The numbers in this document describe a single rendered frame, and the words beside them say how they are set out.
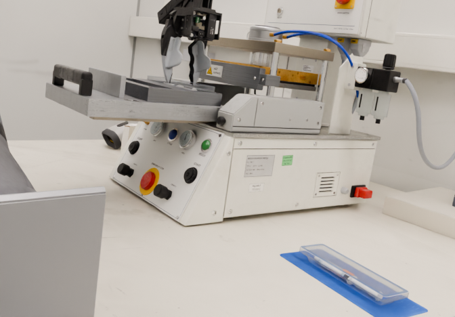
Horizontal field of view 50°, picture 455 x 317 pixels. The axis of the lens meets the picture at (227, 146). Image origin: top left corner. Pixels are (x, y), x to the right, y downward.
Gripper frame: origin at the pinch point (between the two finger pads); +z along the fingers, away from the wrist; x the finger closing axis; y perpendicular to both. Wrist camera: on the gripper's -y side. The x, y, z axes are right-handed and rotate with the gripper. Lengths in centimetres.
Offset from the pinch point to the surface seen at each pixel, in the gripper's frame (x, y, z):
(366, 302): 4, 51, 26
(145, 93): -12.5, 9.1, 2.9
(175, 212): -5.6, 12.9, 24.5
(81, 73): -23.7, 7.0, 0.5
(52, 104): 24, -148, 27
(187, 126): 1.4, 2.9, 9.7
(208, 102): 0.9, 10.1, 3.6
